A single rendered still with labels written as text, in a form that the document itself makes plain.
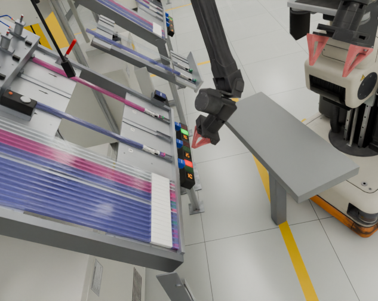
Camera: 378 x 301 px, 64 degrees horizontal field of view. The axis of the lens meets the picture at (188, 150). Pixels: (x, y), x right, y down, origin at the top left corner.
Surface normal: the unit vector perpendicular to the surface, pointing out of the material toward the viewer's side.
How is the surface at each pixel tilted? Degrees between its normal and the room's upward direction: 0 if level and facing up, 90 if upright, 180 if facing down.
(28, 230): 90
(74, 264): 0
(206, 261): 0
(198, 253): 0
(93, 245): 90
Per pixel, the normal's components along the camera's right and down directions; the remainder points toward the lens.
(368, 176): -0.22, -0.72
